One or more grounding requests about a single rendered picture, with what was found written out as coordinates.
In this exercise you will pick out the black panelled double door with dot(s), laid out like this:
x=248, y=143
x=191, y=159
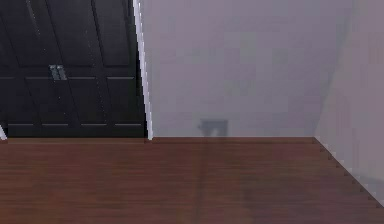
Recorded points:
x=83, y=93

